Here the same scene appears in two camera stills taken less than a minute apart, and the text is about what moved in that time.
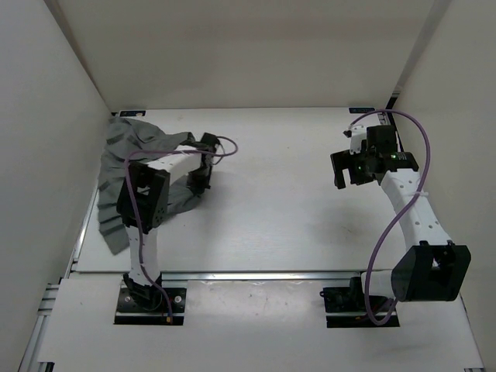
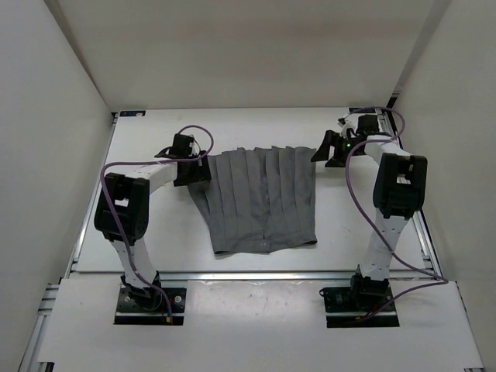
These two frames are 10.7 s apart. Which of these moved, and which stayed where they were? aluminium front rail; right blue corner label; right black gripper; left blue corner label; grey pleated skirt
Moved: grey pleated skirt; right black gripper
Stayed: left blue corner label; aluminium front rail; right blue corner label
